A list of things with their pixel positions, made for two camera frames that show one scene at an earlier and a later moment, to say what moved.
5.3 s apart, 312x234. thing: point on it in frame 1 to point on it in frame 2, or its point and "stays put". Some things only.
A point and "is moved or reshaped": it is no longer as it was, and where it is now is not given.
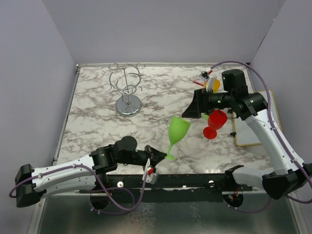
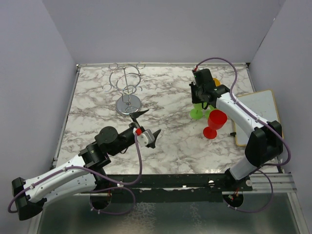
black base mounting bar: x=179 y=187 stays put
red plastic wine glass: x=216 y=120 stays put
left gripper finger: x=156 y=156 to x=134 y=115
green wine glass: x=178 y=129 is moved or reshaped
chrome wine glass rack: x=126 y=79 stays put
